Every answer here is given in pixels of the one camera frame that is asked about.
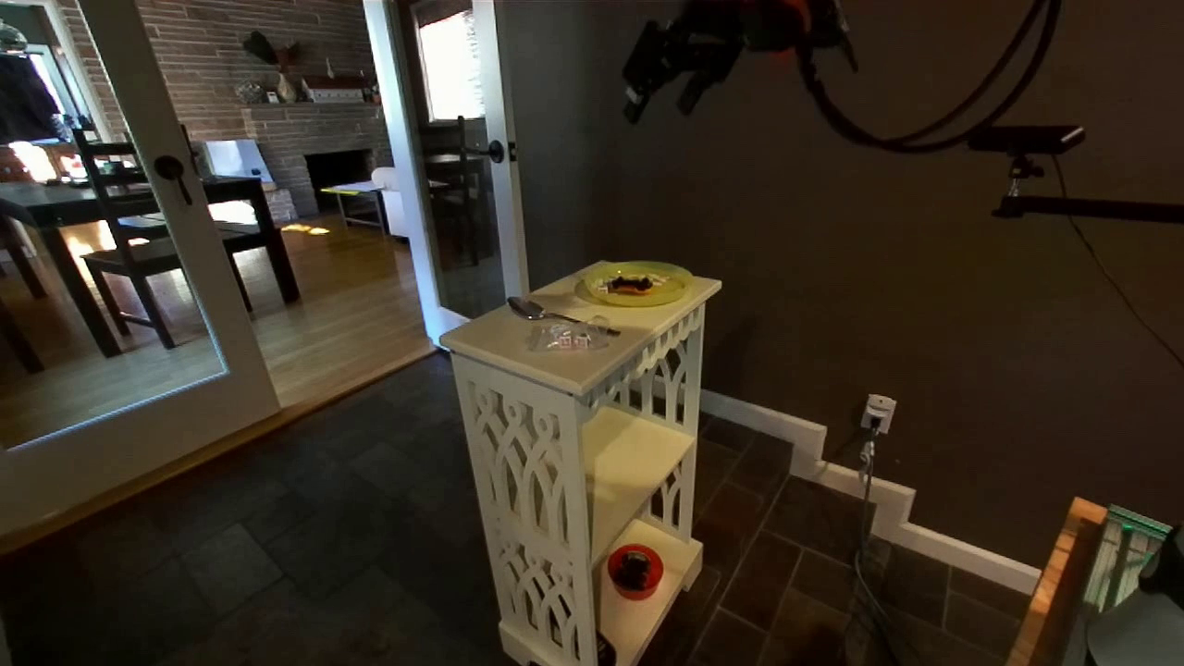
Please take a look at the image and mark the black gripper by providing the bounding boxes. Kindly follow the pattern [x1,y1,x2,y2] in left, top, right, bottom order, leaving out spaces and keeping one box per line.
[621,0,744,123]

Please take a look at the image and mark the clear plastic bag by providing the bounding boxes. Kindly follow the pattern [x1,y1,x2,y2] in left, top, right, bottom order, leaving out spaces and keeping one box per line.
[529,318,613,354]

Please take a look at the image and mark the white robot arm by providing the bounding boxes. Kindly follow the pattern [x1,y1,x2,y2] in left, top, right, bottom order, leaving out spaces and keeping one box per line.
[621,0,855,123]

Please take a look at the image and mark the yellow plate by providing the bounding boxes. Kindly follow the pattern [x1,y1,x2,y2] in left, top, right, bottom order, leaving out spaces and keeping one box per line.
[578,260,691,308]

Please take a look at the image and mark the dark food on plate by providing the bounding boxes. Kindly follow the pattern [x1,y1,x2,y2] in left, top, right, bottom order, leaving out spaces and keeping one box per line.
[608,279,655,296]

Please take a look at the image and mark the white lattice shelf unit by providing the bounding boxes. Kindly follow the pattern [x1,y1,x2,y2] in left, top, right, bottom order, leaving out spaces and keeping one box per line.
[443,271,716,666]

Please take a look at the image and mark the silver spoon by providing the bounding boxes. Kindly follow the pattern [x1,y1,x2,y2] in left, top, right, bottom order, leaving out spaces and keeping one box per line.
[508,296,621,338]

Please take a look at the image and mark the brick fireplace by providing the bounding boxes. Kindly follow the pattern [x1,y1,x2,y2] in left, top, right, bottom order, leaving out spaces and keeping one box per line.
[240,103,387,213]

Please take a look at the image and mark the dark dining table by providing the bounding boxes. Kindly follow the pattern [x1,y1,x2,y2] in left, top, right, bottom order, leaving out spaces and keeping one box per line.
[0,171,302,361]

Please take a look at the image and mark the orange bowl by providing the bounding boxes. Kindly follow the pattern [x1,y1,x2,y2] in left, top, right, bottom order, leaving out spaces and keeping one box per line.
[608,544,662,600]

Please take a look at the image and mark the dark wooden chair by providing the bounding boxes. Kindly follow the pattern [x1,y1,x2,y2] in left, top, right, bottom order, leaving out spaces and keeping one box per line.
[73,129,181,346]

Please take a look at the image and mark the white french door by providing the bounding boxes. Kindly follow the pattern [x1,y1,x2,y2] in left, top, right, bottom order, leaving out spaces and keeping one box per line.
[0,0,276,549]

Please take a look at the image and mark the wooden crate box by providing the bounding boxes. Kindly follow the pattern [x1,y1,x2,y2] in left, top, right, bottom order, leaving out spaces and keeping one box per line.
[1001,496,1178,666]

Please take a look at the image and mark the black camera on mount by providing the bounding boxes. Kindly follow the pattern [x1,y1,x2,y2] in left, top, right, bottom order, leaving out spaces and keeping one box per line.
[967,126,1086,155]

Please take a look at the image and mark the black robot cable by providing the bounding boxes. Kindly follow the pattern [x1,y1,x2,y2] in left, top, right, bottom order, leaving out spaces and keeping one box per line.
[790,0,1064,159]

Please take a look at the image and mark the white wall outlet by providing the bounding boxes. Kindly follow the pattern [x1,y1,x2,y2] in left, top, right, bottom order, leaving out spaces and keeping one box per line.
[863,393,894,438]

